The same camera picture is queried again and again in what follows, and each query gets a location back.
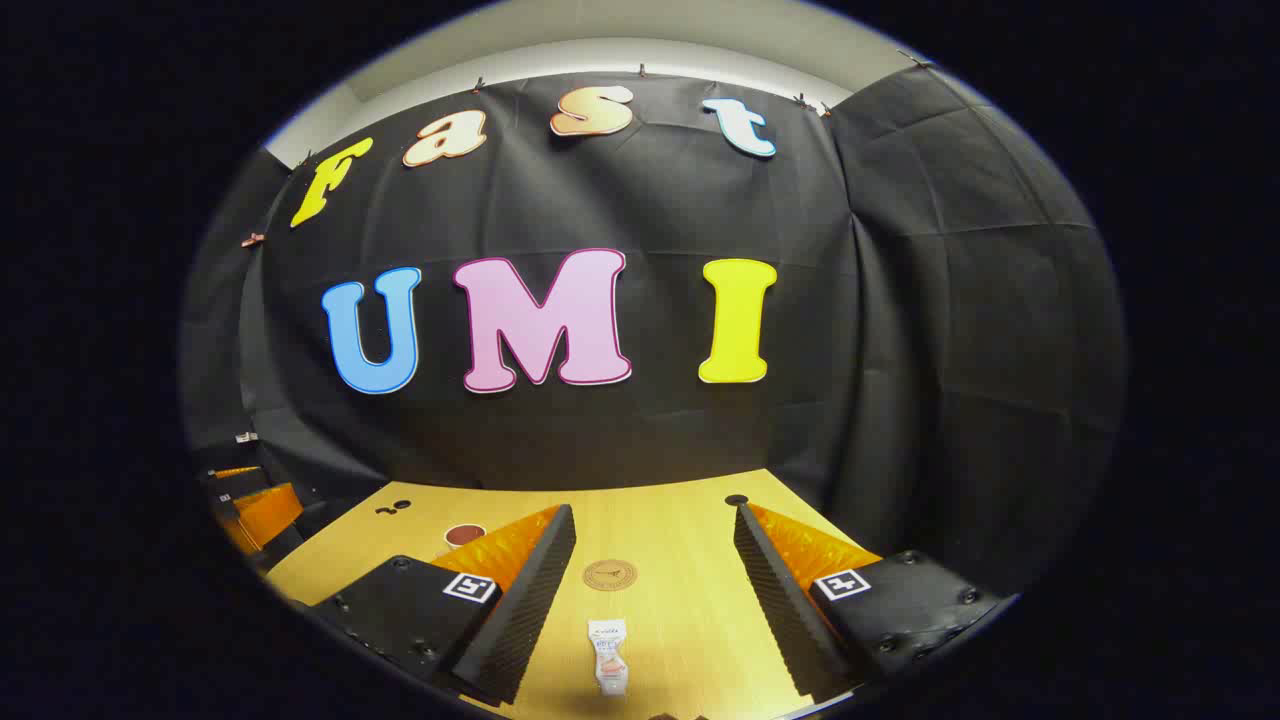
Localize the round wooden coaster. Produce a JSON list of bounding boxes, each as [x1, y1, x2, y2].
[[582, 559, 639, 592]]

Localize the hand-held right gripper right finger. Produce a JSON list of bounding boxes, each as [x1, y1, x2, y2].
[[733, 502, 1004, 704]]

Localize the black backdrop cloth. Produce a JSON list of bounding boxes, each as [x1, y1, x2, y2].
[[180, 70, 1129, 601]]

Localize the white toothpaste tube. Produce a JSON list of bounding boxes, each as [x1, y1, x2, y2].
[[587, 618, 631, 698]]

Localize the wooden desktop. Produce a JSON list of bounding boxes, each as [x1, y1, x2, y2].
[[265, 468, 886, 720]]

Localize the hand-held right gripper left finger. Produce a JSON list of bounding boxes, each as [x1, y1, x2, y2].
[[300, 503, 579, 707]]

